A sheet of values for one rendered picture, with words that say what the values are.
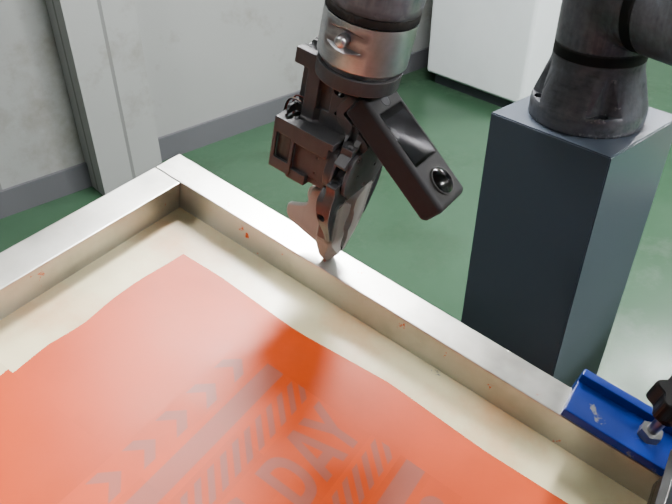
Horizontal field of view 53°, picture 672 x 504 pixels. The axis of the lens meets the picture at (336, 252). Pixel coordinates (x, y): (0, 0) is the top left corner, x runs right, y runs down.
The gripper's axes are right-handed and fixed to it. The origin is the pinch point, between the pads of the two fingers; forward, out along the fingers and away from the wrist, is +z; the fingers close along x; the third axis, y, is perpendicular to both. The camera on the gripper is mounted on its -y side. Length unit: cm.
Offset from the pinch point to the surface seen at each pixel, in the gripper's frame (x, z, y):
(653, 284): -186, 111, -48
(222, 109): -194, 143, 168
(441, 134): -259, 138, 73
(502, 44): -307, 100, 71
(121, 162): -127, 145, 170
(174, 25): -174, 99, 184
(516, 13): -305, 81, 70
